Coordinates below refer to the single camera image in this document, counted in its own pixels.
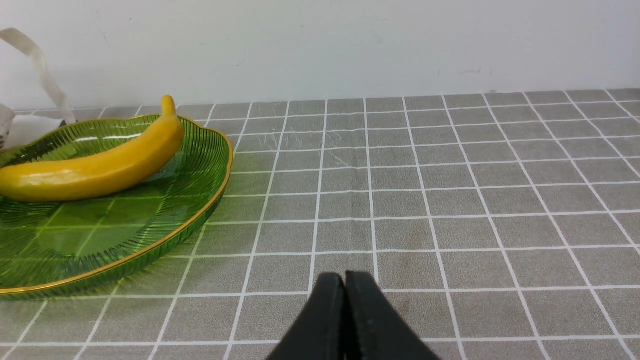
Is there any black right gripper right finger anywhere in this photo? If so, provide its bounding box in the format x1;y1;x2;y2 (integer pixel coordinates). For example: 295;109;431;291
345;271;439;360

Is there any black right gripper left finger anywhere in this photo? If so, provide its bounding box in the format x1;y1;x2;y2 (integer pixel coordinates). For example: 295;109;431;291
267;272;346;360

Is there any grey checkered tablecloth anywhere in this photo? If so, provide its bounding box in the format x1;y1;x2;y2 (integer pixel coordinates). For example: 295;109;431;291
1;89;639;360

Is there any yellow banana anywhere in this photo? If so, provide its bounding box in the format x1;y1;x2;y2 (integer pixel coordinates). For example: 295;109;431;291
0;95;185;203

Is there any green glass leaf plate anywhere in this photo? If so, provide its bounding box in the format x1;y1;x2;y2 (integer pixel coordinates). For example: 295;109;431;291
0;117;234;301

